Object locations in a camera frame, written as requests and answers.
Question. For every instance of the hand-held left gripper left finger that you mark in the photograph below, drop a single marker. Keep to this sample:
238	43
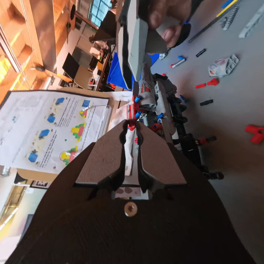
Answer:
103	158

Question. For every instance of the printed instruction sheet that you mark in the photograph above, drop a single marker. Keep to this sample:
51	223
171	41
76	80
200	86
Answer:
31	123

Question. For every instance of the white and black lego piece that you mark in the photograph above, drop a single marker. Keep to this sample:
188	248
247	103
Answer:
164	55

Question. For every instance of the white page holder bar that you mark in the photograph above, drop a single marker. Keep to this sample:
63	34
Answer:
107	106

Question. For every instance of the black lego pin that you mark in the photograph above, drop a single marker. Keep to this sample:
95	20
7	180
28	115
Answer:
206	102
201	52

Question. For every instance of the white lego beam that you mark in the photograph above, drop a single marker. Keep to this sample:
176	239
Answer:
251	22

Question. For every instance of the black monitor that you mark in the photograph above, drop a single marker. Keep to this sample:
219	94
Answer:
71	66

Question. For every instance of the white patterned paper bag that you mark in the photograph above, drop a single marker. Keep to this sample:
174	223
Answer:
119	114

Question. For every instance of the glass window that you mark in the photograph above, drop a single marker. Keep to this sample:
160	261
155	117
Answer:
101	10

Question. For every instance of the blue plastic bin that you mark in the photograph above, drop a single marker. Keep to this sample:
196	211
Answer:
115	72

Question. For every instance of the blue flat piece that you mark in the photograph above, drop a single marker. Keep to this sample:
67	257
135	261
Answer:
226	3

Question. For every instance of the long black lego axle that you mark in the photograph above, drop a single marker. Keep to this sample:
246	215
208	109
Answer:
204	30

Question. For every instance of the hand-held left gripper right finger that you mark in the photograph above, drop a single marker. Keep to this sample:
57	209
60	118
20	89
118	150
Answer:
160	160

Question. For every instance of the blue lego pin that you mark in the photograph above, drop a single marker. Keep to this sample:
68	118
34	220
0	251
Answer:
184	99

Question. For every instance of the thin red lego axle pin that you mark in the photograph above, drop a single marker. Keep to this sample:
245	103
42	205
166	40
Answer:
201	85

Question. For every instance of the white paper slip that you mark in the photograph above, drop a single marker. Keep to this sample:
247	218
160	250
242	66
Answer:
121	95

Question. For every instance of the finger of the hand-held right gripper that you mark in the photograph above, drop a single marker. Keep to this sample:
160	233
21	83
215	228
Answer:
137	45
121	41

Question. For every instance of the dark ceiling fixture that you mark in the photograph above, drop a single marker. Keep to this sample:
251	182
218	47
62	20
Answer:
39	67

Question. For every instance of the grey lego shock absorber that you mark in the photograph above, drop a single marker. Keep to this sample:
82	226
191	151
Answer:
178	62

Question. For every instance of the person's right hand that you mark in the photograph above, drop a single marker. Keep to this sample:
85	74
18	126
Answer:
165	10

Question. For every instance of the white red-striped lego panel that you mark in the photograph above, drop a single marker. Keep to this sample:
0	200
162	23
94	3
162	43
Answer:
226	64

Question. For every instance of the red grey lego car model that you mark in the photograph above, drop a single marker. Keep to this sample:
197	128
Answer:
148	97

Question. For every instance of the red lego angle connector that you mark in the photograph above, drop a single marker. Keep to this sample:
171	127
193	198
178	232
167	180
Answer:
255	134

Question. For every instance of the yellow strip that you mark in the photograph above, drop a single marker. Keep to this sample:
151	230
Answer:
226	9

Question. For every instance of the grey lego gear rack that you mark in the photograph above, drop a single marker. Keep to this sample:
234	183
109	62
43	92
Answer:
229	19

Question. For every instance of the thick red lego connector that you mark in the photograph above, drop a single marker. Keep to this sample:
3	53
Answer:
213	81

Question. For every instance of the brown board document stand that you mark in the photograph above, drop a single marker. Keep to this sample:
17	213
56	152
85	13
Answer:
88	92

